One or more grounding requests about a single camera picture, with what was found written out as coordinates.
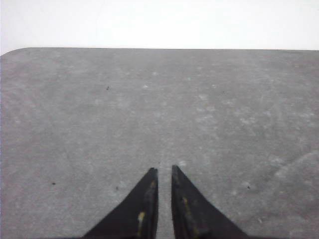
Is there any dark grey table mat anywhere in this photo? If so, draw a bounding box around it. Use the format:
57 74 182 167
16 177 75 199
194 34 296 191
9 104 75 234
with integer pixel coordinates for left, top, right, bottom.
0 48 319 239

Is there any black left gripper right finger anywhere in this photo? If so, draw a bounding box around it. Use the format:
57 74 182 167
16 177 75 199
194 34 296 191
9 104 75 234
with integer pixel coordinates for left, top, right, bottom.
171 165 249 239

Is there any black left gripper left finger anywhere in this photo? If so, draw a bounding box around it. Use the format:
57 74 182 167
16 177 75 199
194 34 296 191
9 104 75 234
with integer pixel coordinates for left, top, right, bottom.
83 168 159 239

